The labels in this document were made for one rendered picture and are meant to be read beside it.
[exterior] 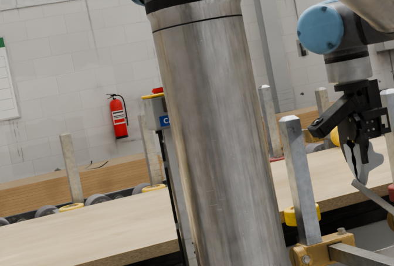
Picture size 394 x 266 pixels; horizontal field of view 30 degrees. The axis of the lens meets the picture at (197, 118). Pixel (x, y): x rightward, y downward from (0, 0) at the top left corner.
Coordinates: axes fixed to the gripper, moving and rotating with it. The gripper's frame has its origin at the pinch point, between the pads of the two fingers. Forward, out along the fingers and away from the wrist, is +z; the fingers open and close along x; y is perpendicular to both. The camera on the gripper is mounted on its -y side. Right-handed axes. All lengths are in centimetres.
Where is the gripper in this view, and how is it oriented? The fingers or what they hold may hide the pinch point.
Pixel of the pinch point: (359, 180)
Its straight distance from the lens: 154.6
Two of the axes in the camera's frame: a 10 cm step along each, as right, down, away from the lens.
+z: 1.9, 9.8, 0.6
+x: -3.3, 0.1, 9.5
